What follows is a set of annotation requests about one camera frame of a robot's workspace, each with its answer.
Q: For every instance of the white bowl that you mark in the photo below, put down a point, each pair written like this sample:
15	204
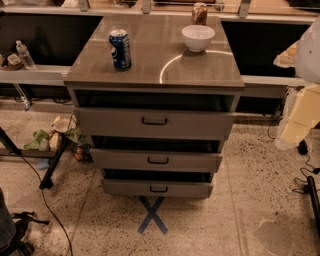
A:
197	37

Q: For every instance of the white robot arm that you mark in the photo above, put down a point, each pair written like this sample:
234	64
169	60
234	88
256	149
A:
302	110

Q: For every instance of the blue pepsi can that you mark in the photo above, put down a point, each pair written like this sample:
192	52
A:
120	49

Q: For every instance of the brown bowl on shelf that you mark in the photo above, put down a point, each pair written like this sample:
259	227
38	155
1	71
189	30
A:
10	62

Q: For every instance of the grey drawer cabinet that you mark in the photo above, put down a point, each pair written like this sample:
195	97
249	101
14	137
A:
164	75

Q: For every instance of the middle grey drawer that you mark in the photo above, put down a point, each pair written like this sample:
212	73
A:
156	160

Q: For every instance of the grey drawer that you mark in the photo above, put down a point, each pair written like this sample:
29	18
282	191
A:
157	188
156	160
154	123

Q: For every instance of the top grey drawer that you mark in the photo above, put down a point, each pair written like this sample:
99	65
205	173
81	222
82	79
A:
154	123

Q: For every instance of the bottom grey drawer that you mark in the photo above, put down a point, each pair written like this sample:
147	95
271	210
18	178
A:
157	188

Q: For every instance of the green bag pile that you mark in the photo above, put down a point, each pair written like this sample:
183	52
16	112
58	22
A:
62	127

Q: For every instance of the blue tape cross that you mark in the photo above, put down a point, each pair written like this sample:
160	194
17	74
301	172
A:
152	215

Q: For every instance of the brown snack jar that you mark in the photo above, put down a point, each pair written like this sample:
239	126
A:
199	13

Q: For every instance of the black stand leg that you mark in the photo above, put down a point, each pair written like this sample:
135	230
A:
46	182

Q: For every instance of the clear plastic water bottle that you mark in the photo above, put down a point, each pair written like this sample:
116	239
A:
25	55

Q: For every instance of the black stand at right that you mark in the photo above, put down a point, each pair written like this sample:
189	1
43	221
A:
308	185

